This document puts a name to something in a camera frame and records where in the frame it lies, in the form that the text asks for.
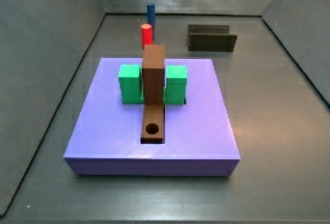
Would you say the green block left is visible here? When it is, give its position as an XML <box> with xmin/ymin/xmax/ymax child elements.
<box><xmin>119</xmin><ymin>65</ymin><xmax>143</xmax><ymax>104</ymax></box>

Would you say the red cylinder peg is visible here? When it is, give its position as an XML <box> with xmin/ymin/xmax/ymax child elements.
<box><xmin>140</xmin><ymin>23</ymin><xmax>154</xmax><ymax>46</ymax></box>

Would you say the green block right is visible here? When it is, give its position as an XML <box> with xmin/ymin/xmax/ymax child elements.
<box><xmin>164</xmin><ymin>66</ymin><xmax>188</xmax><ymax>105</ymax></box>

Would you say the purple board base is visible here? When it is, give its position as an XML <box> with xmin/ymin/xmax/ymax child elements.
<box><xmin>64</xmin><ymin>58</ymin><xmax>240</xmax><ymax>176</ymax></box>

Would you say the blue cylinder peg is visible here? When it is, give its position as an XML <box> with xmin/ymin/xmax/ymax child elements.
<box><xmin>147</xmin><ymin>3</ymin><xmax>156</xmax><ymax>38</ymax></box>

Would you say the black metal bracket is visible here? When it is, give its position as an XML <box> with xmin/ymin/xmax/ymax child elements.
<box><xmin>187</xmin><ymin>24</ymin><xmax>238</xmax><ymax>52</ymax></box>

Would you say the brown L-shaped block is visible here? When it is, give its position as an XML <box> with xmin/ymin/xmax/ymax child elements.
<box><xmin>140</xmin><ymin>44</ymin><xmax>166</xmax><ymax>144</ymax></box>

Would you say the green block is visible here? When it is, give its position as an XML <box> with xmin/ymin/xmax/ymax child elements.
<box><xmin>119</xmin><ymin>65</ymin><xmax>143</xmax><ymax>104</ymax></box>
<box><xmin>164</xmin><ymin>66</ymin><xmax>188</xmax><ymax>105</ymax></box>

